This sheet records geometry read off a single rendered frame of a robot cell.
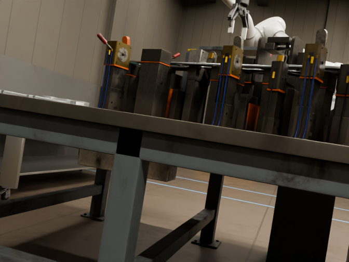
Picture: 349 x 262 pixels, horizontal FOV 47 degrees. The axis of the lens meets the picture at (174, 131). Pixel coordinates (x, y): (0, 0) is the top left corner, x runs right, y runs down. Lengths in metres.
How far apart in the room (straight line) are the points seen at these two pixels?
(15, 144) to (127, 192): 1.97
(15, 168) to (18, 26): 1.67
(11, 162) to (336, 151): 2.42
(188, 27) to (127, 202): 7.76
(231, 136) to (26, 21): 3.50
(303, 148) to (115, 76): 1.26
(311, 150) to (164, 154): 0.37
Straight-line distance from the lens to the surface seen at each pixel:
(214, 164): 1.02
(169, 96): 1.98
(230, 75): 1.64
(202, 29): 8.65
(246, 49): 2.19
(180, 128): 1.00
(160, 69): 1.87
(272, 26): 2.81
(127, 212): 1.10
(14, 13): 4.16
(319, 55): 1.49
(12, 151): 3.01
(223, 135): 0.98
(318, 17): 8.49
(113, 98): 2.02
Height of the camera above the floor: 0.68
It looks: level
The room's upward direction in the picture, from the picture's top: 9 degrees clockwise
